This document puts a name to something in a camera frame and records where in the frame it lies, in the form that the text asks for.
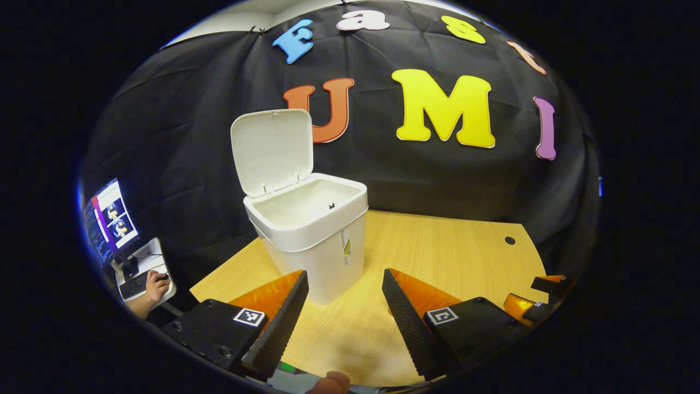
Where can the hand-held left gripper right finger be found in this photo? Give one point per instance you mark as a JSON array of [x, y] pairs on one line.
[[407, 328]]

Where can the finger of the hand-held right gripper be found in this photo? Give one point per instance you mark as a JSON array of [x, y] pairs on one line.
[[538, 312], [547, 284]]

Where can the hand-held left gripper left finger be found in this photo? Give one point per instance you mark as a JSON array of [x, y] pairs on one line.
[[279, 328]]

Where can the white desktop garbage bin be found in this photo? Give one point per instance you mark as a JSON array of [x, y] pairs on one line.
[[317, 251]]

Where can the wooden desktop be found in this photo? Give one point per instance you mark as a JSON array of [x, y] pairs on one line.
[[437, 246]]

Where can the white side table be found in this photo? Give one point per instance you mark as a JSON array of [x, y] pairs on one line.
[[153, 254]]

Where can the black backdrop cloth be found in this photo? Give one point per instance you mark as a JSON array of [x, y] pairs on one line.
[[437, 180]]

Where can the black keyboard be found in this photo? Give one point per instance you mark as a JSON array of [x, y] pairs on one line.
[[134, 284]]

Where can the computer monitor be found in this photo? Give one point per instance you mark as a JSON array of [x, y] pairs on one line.
[[112, 219]]

